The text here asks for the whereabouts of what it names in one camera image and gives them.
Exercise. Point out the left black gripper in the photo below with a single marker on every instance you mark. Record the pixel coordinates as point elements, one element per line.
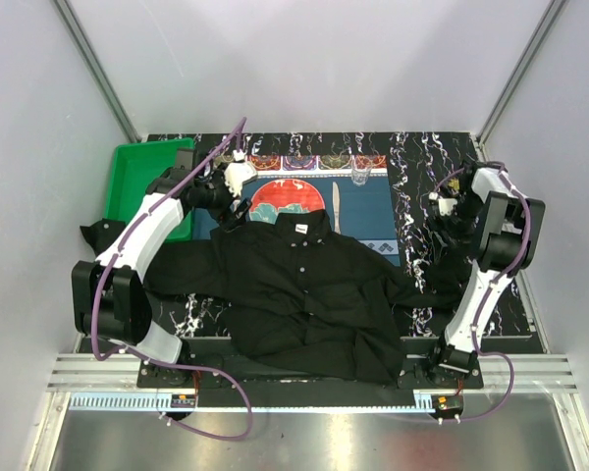
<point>228,221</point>

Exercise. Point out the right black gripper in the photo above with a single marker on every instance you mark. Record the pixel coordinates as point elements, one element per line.
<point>440,223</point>

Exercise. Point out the black button shirt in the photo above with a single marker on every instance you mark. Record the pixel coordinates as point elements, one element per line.
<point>300,296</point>

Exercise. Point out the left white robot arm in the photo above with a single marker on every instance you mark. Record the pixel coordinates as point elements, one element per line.
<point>109,297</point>

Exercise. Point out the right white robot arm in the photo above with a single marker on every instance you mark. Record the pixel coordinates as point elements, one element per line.
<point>478,204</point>

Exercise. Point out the gold brooch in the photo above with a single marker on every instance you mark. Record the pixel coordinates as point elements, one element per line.
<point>453,185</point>

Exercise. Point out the red floral plate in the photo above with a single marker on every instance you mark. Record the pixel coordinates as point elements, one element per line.
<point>284,196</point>

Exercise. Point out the silver table knife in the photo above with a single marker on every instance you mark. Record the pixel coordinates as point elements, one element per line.
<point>336,200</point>

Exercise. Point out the blue patterned placemat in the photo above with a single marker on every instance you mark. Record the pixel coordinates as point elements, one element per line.
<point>366,211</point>

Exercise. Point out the green plastic tray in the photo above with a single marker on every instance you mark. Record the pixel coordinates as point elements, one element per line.
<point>135,167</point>

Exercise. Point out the clear drinking glass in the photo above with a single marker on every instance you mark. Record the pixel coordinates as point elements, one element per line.
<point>361,167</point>

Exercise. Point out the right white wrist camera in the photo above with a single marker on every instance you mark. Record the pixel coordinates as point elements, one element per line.
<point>440,205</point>

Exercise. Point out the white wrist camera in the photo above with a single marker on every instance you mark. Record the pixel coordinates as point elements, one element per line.
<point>238,173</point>
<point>440,205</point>

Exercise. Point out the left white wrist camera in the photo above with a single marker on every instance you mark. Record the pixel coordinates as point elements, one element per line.
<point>238,173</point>

